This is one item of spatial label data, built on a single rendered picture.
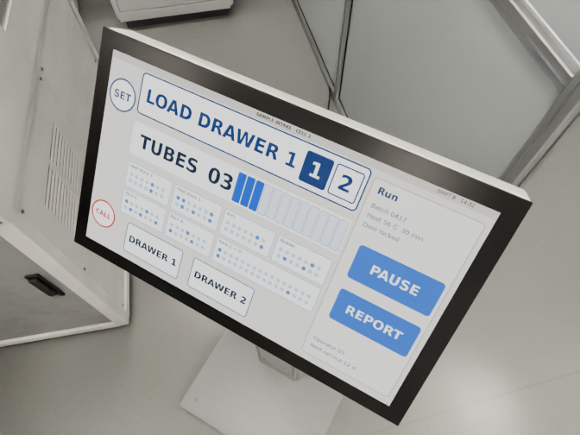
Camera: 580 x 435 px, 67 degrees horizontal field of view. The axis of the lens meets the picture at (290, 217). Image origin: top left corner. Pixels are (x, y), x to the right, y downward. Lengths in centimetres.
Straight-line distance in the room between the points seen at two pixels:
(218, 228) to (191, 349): 110
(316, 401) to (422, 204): 113
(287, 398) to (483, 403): 64
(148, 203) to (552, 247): 167
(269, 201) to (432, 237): 18
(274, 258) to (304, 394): 102
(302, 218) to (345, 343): 16
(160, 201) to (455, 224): 36
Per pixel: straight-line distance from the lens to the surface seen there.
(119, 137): 61
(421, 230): 47
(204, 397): 155
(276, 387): 152
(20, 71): 121
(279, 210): 51
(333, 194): 48
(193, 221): 57
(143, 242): 63
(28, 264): 120
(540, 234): 200
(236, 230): 54
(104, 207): 66
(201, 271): 59
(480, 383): 169
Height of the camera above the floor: 155
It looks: 61 degrees down
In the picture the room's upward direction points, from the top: straight up
